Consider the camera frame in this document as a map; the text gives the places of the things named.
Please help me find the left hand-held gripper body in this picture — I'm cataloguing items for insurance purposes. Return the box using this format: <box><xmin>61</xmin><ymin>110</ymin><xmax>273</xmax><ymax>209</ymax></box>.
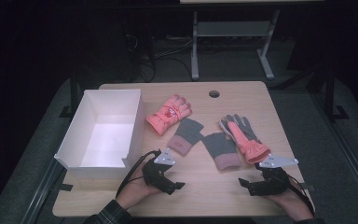
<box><xmin>141</xmin><ymin>148</ymin><xmax>177</xmax><ymax>192</ymax></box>

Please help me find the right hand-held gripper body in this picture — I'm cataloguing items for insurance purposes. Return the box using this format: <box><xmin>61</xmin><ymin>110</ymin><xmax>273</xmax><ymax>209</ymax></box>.
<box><xmin>250</xmin><ymin>154</ymin><xmax>299</xmax><ymax>196</ymax></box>

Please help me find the pink glove with grey palm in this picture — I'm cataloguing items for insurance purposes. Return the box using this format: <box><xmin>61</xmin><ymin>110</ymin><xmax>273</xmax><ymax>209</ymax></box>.
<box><xmin>218</xmin><ymin>113</ymin><xmax>272</xmax><ymax>165</ymax></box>

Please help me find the grey knit glove pink cuff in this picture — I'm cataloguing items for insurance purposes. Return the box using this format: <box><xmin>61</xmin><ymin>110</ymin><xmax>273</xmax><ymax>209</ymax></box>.
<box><xmin>200</xmin><ymin>132</ymin><xmax>242</xmax><ymax>172</ymax></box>
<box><xmin>167</xmin><ymin>118</ymin><xmax>205</xmax><ymax>157</ymax></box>

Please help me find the white box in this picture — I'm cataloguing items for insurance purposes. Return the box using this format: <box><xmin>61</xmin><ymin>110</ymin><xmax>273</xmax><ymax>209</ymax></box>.
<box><xmin>53</xmin><ymin>89</ymin><xmax>146</xmax><ymax>180</ymax></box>

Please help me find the person's left hand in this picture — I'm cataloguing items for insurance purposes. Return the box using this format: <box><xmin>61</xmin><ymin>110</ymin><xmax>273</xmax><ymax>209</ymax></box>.
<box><xmin>116</xmin><ymin>164</ymin><xmax>164</xmax><ymax>210</ymax></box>

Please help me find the person's right hand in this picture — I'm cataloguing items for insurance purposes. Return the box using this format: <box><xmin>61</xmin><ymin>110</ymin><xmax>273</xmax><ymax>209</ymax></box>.
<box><xmin>265</xmin><ymin>178</ymin><xmax>314</xmax><ymax>223</ymax></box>

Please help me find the pink glove with red print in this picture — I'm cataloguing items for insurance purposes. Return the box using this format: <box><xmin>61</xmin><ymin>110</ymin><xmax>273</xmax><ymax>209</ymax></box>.
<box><xmin>145</xmin><ymin>93</ymin><xmax>194</xmax><ymax>136</ymax></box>

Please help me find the grey metal stand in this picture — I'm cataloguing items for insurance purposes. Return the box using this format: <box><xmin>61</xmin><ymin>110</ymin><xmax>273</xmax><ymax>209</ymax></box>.
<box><xmin>190</xmin><ymin>8</ymin><xmax>281</xmax><ymax>82</ymax></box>

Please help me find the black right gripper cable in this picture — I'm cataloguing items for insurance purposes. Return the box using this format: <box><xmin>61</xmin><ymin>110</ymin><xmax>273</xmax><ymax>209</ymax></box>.
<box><xmin>285</xmin><ymin>175</ymin><xmax>316</xmax><ymax>217</ymax></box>

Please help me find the aluminium floor rail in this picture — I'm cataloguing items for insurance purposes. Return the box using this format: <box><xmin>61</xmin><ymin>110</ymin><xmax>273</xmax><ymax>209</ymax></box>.
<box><xmin>310</xmin><ymin>92</ymin><xmax>358</xmax><ymax>217</ymax></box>
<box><xmin>20</xmin><ymin>160</ymin><xmax>67</xmax><ymax>224</ymax></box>

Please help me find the black metal post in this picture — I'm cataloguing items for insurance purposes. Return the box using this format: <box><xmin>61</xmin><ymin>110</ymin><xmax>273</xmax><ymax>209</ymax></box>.
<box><xmin>323</xmin><ymin>63</ymin><xmax>350</xmax><ymax>121</ymax></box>
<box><xmin>59</xmin><ymin>66</ymin><xmax>81</xmax><ymax>119</ymax></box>

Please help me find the bundle of black floor cables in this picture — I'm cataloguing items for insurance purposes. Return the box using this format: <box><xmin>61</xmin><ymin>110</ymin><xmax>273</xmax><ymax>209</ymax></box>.
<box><xmin>122</xmin><ymin>32</ymin><xmax>194</xmax><ymax>84</ymax></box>

